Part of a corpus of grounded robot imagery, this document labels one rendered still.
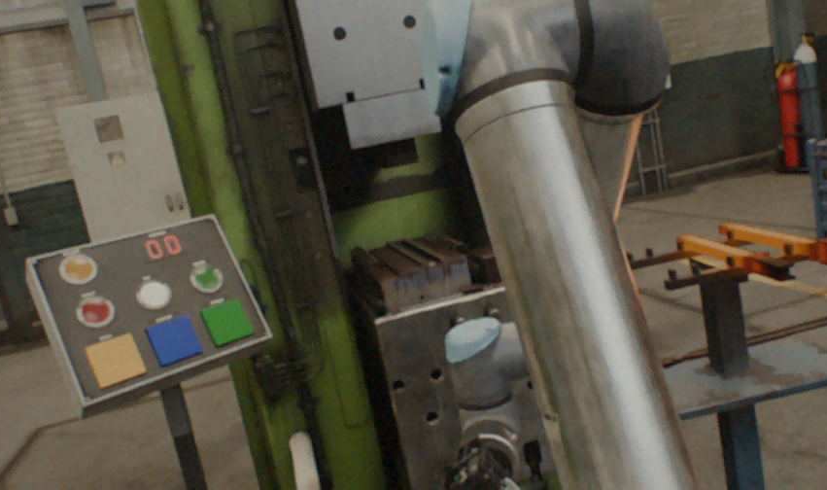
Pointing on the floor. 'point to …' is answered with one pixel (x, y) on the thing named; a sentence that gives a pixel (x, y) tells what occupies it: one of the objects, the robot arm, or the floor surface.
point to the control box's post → (183, 437)
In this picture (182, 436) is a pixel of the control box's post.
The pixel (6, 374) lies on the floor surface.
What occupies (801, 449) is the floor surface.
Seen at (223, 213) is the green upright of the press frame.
